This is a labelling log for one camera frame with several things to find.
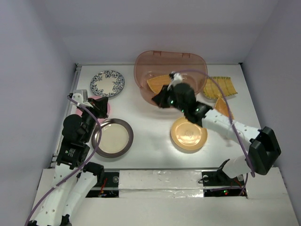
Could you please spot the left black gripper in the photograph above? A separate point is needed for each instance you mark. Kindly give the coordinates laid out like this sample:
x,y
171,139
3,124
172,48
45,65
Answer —
x,y
100,105

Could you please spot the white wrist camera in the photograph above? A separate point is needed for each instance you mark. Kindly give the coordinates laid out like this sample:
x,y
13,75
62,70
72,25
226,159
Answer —
x,y
176,78
81,95

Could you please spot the round orange plastic plate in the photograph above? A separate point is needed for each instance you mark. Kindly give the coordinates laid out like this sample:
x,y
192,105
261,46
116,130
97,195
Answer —
x,y
187,135

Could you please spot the rectangular green bamboo tray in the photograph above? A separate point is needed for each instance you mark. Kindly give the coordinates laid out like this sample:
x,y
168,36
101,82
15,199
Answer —
x,y
215,84

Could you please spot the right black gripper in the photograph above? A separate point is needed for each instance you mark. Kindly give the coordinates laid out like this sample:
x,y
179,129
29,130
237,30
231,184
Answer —
x,y
161,98

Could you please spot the metal side rail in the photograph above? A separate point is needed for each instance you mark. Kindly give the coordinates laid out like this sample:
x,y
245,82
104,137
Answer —
x,y
77,69

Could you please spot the triangular woven bamboo plate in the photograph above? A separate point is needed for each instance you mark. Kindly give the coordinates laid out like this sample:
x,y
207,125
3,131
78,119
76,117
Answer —
x,y
156,83

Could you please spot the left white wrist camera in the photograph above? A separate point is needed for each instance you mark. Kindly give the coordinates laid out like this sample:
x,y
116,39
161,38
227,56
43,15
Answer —
x,y
81,95

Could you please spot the white foam front panel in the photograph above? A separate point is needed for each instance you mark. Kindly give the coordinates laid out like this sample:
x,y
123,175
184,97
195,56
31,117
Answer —
x,y
160,184

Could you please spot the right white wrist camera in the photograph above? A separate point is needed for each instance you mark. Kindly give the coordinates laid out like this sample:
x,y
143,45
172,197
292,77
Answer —
x,y
176,78

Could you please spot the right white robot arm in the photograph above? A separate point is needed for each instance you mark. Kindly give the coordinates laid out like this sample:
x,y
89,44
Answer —
x,y
260,146

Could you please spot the boat shaped woven plate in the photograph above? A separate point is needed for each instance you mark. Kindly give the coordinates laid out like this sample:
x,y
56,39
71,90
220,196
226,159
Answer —
x,y
222,108

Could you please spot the blue floral ceramic plate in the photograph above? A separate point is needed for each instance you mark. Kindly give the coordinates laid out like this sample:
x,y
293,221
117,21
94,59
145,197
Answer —
x,y
108,83

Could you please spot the dark rimmed cream plate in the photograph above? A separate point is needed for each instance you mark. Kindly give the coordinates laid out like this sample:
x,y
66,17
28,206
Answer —
x,y
113,138

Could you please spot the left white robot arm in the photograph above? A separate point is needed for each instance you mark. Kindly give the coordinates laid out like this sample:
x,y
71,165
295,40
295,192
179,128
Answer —
x,y
74,174

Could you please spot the translucent pink plastic bin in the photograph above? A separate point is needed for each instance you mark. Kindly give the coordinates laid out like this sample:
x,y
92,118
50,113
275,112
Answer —
x,y
152,69

